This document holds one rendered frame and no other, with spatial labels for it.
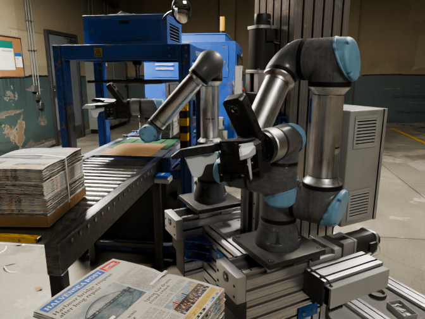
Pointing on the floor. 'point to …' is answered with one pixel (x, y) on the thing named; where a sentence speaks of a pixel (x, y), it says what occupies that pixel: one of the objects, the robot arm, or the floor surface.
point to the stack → (134, 296)
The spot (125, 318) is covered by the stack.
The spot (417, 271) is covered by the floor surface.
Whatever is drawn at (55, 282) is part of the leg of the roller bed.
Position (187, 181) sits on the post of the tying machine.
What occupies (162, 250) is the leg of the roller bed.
